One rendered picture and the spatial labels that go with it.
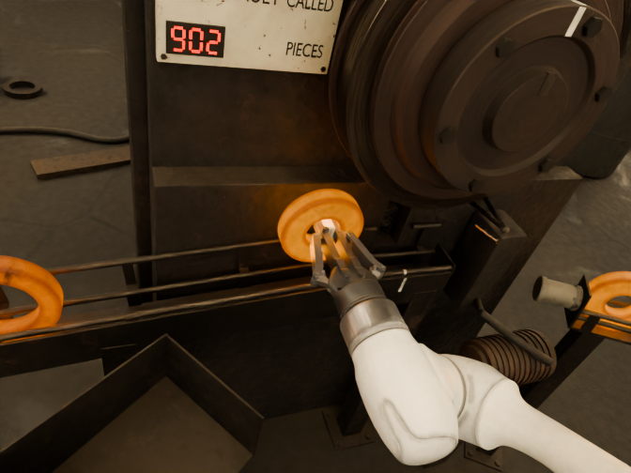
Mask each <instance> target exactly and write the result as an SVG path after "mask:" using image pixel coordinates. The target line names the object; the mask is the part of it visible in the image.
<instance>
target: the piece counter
mask: <svg viewBox="0 0 631 473"><path fill-rule="evenodd" d="M174 29H182V30H183V27H181V26H174ZM174 29H173V28H171V38H174ZM192 31H201V29H200V28H193V29H192V30H190V39H192ZM210 33H218V30H210ZM182 38H185V30H183V33H182ZM182 38H174V40H182ZM218 41H221V34H220V33H218ZM218 41H211V40H210V41H209V43H213V44H218ZM209 43H207V52H208V51H209ZM182 49H184V50H185V41H183V40H182ZM182 49H174V51H177V52H182ZM189 50H192V42H191V41H189ZM200 51H203V42H200ZM200 51H196V50H192V53H200ZM208 53H209V54H217V52H208Z"/></svg>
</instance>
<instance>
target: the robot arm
mask: <svg viewBox="0 0 631 473"><path fill-rule="evenodd" d="M314 228H315V233H314V234H313V237H312V240H311V244H310V250H311V259H312V270H313V276H312V279H311V281H310V285H311V286H313V287H317V285H318V284H319V285H321V286H324V287H327V291H328V292H329V293H330V294H331V295H332V296H333V299H334V303H335V306H336V308H337V311H338V313H339V315H340V317H341V319H342V320H341V323H340V329H341V332H342V334H343V337H344V339H345V342H346V345H347V348H348V352H349V355H350V356H351V357H352V360H353V363H354V367H355V377H356V381H357V385H358V388H359V392H360V394H361V397H362V401H363V403H364V406H365V408H366V410H367V413H368V415H369V417H370V419H371V421H372V422H373V424H374V426H375V428H376V430H377V432H378V434H379V436H380V437H381V439H382V441H383V442H384V444H385V445H386V446H387V448H388V449H389V450H390V452H391V453H392V454H393V456H394V457H395V458H396V459H397V460H398V461H399V462H401V463H402V464H405V465H426V464H430V463H433V462H436V461H437V460H440V459H442V458H443V457H445V456H447V455H448V454H450V453H451V452H452V451H453V450H454V449H455V447H456V445H457V443H458V439H461V440H464V441H467V442H469V443H471V444H474V445H476V446H479V447H481V448H483V449H485V450H493V449H495V448H496V447H498V446H508V447H511V448H514V449H516V450H520V451H522V452H524V453H526V454H528V455H529V456H530V457H532V458H534V459H535V460H537V461H539V462H540V463H542V464H543V465H545V466H546V467H548V468H549V469H550V470H551V471H553V472H554V473H631V467H630V466H629V465H627V464H625V463H623V462H622V461H620V460H618V459H617V458H615V457H614V456H612V455H610V454H609V453H607V452H605V451H604V450H602V449H600V448H598V447H597V446H595V445H594V444H593V443H591V442H590V441H588V440H586V439H585V438H583V437H581V436H580V435H578V434H576V433H574V432H573V431H571V430H569V429H568V428H566V427H564V426H563V425H561V424H560V423H558V422H557V421H555V420H553V419H551V418H550V417H548V416H546V415H545V414H543V413H541V412H540V411H538V410H536V409H535V408H533V407H532V406H530V405H529V404H527V403H526V402H525V401H524V400H523V399H522V397H521V395H520V393H519V388H518V386H517V384H516V383H515V382H514V381H512V380H510V379H509V378H507V377H506V376H504V375H503V374H501V373H500V372H499V371H497V370H496V369H495V368H493V367H492V366H490V365H488V364H485V363H482V362H480V361H478V360H475V359H469V358H465V357H460V356H456V355H448V354H440V355H439V354H437V353H435V352H433V351H432V350H430V349H429V348H428V347H426V346H425V345H424V344H422V343H417V342H416V341H415V339H414V338H413V337H412V335H411V334H410V332H409V329H408V326H407V325H406V323H405V322H404V320H403V318H402V316H401V314H400V312H399V311H398V309H397V307H396V305H395V304H394V303H393V302H392V301H391V300H389V299H387V298H386V296H385V294H384V292H383V290H382V288H381V286H380V284H379V283H378V280H381V278H382V276H383V274H384V272H385V270H386V267H385V266H384V265H382V264H381V263H379V261H377V260H376V259H375V258H374V256H373V255H372V254H371V253H370V252H369V251H368V250H367V249H366V248H365V247H364V245H363V244H362V243H361V242H360V241H359V239H358V238H357V237H356V236H355V235H354V233H353V232H351V231H347V232H343V231H342V230H341V229H340V228H339V226H338V224H337V222H336V221H335V220H323V221H318V222H316V223H315V224H314ZM321 249H322V250H321ZM322 251H323V253H324V255H325V257H326V260H327V262H328V264H329V266H330V269H331V276H330V278H329V279H328V278H327V277H326V273H325V270H323V257H322Z"/></svg>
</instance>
